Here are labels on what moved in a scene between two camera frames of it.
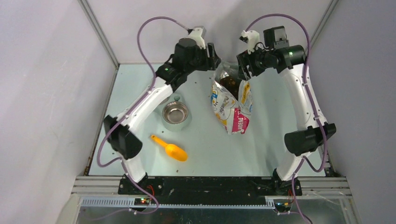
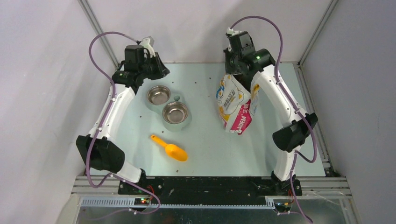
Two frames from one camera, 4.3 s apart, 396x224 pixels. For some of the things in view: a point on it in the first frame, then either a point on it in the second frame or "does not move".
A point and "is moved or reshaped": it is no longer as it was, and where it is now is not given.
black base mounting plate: x=168 y=190 does not move
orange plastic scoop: x=173 y=151 does not move
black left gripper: x=211 y=63 → x=161 y=70
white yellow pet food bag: x=231 y=98 is moved or reshaped
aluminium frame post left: x=93 y=20 does not move
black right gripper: x=244 y=59 → x=229 y=69
